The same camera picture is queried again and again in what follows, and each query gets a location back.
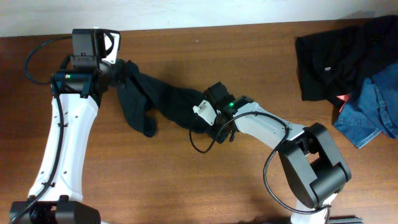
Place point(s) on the blue denim jeans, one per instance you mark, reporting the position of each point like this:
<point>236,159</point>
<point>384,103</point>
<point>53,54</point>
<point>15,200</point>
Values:
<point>373,111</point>

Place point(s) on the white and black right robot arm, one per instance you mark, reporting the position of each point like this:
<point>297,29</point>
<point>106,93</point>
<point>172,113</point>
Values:
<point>314,167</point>

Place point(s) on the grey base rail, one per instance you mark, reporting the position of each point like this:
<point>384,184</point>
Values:
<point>345,220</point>

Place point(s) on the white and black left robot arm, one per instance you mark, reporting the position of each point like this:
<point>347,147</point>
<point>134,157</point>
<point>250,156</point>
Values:
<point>77,88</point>

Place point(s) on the dark green cloth garment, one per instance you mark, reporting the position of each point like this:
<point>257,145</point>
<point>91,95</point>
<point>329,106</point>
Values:
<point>138,93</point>

